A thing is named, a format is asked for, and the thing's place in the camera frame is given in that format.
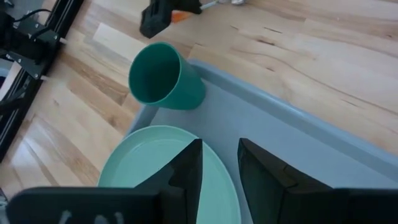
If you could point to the black metal bracket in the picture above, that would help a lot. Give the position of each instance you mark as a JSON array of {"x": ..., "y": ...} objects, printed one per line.
[{"x": 31, "y": 46}]

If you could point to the light green plate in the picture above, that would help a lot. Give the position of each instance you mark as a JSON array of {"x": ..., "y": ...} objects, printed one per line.
[{"x": 140, "y": 161}]

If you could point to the grey plastic tray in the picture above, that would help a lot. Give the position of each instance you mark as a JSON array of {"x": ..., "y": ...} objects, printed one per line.
[{"x": 295, "y": 146}]

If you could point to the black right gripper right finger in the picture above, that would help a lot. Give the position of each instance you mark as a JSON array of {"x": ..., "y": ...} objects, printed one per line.
[{"x": 280, "y": 196}]

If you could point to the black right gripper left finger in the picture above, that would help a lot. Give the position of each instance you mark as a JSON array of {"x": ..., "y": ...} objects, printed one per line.
[{"x": 180, "y": 193}]

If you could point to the black aluminium frame rail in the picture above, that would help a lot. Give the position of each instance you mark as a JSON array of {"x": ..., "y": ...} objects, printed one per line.
[{"x": 71, "y": 14}]

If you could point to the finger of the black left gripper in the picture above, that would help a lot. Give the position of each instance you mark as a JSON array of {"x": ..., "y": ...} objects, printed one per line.
[
  {"x": 155, "y": 21},
  {"x": 189, "y": 5}
]

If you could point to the teal plastic cup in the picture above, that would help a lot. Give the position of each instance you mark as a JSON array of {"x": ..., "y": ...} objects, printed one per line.
[{"x": 183, "y": 90}]

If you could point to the silver metal cutlery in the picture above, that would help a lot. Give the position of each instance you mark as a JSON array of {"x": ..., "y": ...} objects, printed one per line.
[{"x": 237, "y": 2}]

